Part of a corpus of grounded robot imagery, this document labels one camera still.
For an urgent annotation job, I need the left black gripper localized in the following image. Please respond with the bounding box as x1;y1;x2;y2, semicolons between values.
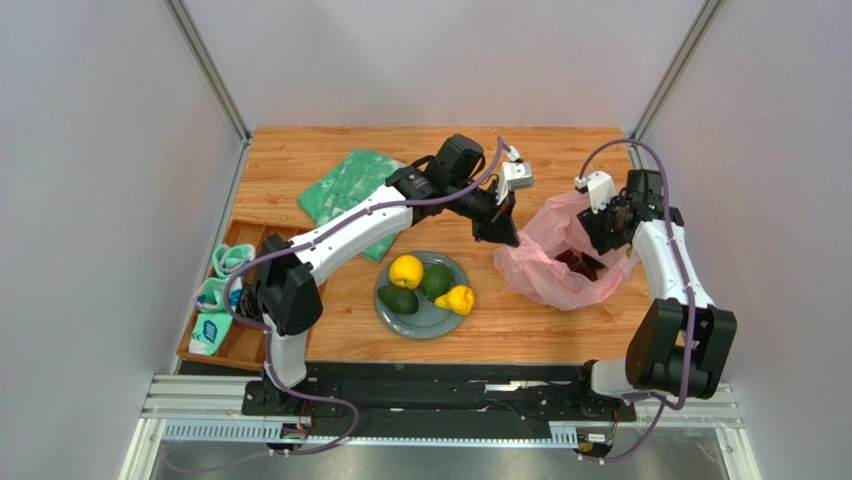
446;181;520;250

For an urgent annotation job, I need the dark red grape bunch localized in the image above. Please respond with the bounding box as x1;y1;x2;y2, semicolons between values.
555;249;606;282

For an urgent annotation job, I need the pink plastic bag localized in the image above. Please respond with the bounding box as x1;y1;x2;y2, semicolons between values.
494;191;640;311

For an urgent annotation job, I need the yellow fake fruit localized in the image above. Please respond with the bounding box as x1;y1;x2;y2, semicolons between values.
434;285;476;316

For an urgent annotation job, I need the green lime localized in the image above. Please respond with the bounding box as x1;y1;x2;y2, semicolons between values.
419;263;454;301

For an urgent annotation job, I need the yellow lemon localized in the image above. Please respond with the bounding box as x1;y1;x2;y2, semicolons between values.
388;254;425;290

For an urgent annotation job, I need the dark green avocado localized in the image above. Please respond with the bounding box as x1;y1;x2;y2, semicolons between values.
377;284;420;315

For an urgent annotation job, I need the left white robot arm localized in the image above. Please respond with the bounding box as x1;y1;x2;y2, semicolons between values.
254;134;533;390

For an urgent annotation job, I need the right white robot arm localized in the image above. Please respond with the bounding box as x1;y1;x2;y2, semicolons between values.
574;169;737;409

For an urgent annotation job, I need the grey round plate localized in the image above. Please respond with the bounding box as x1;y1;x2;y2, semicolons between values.
374;251;470;340

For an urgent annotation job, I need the green white cloth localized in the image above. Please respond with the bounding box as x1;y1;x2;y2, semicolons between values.
298;148;414;262

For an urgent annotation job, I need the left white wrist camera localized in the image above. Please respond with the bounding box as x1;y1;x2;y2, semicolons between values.
496;145;534;205

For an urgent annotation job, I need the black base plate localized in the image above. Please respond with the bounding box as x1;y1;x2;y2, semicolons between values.
236;361;659;440

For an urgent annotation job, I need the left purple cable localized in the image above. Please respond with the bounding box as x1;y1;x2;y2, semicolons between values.
222;136;520;457

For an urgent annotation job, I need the aluminium frame rail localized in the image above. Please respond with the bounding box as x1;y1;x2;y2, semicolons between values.
120;362;760;479

